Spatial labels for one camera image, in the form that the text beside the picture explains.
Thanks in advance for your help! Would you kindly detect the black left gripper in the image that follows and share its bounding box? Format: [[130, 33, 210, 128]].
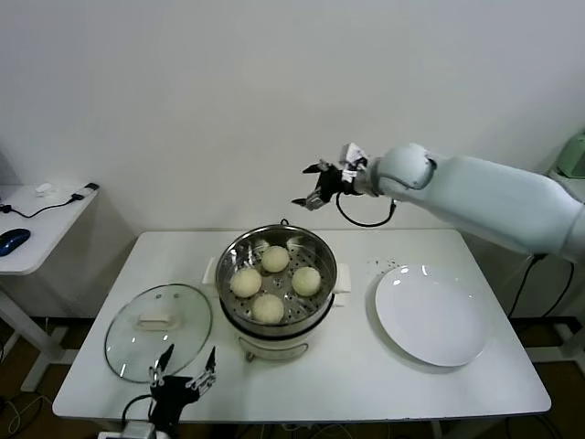
[[146, 343, 218, 430]]

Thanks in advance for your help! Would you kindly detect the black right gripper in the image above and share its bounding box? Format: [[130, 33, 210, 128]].
[[291, 159, 356, 213]]

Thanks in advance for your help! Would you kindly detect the glass lid with cream handle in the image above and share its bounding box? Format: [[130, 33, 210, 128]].
[[104, 283, 215, 384]]

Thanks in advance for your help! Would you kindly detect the white steamed baozi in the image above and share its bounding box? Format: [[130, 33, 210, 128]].
[[229, 267, 263, 298], [261, 245, 291, 273], [250, 293, 285, 325], [291, 266, 322, 297]]

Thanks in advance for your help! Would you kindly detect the stainless steel steamer basket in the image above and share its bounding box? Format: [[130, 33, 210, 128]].
[[201, 224, 352, 327]]

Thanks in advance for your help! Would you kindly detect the cream electric cooker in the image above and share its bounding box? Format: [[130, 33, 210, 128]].
[[218, 292, 351, 364]]

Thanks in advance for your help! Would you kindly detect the white round plate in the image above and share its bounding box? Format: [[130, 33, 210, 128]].
[[374, 264, 489, 369]]

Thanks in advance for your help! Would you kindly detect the white side desk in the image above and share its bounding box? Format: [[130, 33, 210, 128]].
[[0, 182, 138, 394]]

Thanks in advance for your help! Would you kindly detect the blue computer mouse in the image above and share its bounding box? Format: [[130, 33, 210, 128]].
[[0, 228, 33, 256]]

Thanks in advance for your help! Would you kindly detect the pale green appliance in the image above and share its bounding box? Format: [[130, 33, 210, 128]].
[[555, 131, 585, 180]]

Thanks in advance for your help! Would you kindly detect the white side table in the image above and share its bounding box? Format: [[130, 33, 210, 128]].
[[548, 168, 585, 205]]

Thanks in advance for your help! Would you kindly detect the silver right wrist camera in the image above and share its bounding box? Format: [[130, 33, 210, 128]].
[[338, 143, 370, 182]]

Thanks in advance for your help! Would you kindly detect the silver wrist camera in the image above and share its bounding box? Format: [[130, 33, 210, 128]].
[[338, 143, 370, 182], [119, 421, 156, 439]]

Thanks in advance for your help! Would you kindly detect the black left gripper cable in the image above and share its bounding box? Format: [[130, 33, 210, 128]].
[[121, 395, 154, 425]]

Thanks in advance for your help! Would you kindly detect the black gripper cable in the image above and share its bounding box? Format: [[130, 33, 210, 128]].
[[335, 191, 397, 228], [121, 395, 154, 425]]

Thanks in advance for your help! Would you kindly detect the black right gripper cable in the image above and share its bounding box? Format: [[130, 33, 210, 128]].
[[335, 191, 397, 228]]

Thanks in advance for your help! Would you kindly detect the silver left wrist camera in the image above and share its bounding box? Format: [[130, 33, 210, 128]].
[[119, 421, 156, 439]]

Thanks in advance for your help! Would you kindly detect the pale floor cable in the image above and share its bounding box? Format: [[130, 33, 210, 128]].
[[0, 395, 51, 435]]

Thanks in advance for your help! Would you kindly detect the black desk cable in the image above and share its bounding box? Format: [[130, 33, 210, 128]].
[[0, 194, 86, 220]]

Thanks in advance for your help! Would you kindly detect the black power adapter cable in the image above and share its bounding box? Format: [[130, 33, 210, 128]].
[[507, 253, 576, 319]]

